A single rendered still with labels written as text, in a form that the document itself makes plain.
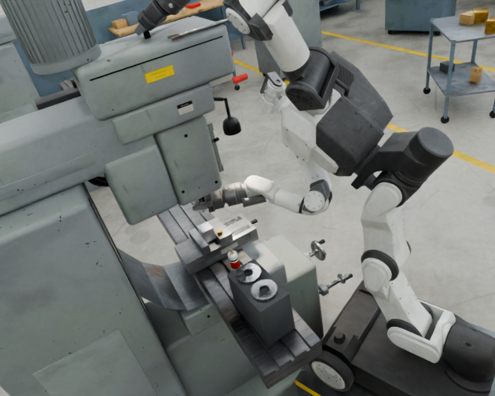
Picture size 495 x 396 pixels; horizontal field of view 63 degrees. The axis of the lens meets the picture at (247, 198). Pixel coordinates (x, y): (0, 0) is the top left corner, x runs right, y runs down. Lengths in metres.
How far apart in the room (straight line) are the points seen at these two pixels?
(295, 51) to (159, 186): 0.64
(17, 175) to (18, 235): 0.17
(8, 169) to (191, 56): 0.62
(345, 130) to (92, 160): 0.78
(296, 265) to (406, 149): 0.94
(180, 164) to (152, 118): 0.21
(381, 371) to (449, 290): 1.18
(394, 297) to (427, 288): 1.21
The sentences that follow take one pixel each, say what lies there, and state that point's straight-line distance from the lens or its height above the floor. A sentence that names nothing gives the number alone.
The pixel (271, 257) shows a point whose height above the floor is 0.85.
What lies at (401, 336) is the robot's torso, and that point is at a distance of 1.78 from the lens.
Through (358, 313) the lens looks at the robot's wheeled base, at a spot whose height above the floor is 0.59.
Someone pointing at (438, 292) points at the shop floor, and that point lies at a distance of 2.89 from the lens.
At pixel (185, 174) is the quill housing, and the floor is 1.44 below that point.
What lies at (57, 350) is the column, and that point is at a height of 1.09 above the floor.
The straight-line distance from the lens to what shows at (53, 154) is 1.32.
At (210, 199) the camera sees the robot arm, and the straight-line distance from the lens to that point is 1.61.
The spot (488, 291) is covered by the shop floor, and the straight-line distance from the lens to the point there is 2.96.
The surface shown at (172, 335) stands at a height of 0.73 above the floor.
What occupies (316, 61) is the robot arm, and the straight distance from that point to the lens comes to 1.22.
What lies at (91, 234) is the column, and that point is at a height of 1.46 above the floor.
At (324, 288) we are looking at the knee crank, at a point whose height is 0.54.
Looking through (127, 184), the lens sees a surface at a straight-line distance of 1.39.
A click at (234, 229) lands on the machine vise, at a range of 1.85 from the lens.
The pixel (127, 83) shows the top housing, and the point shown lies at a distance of 1.27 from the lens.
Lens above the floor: 2.17
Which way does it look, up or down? 35 degrees down
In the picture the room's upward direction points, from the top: 13 degrees counter-clockwise
